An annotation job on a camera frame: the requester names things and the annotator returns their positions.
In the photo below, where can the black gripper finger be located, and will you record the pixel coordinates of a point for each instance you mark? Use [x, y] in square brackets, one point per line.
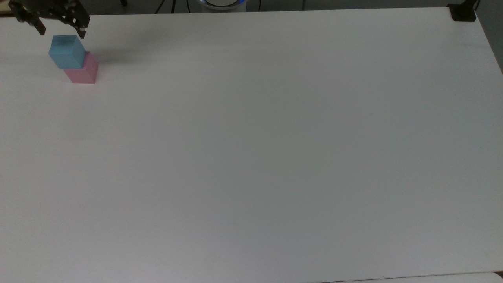
[31, 19]
[79, 21]

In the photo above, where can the black table clamp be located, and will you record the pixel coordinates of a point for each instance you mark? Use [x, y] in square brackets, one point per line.
[463, 12]

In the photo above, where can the yellow side table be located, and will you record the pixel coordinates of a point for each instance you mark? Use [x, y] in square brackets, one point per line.
[4, 13]

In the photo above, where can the white robot base blue light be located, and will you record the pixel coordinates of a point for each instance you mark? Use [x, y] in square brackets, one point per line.
[220, 4]

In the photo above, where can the pink cube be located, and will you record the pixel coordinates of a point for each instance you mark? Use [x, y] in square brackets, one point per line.
[84, 72]

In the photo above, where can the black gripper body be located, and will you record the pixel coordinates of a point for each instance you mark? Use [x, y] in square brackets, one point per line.
[49, 8]

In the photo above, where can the blue cube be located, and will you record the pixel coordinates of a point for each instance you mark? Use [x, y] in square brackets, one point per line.
[67, 53]

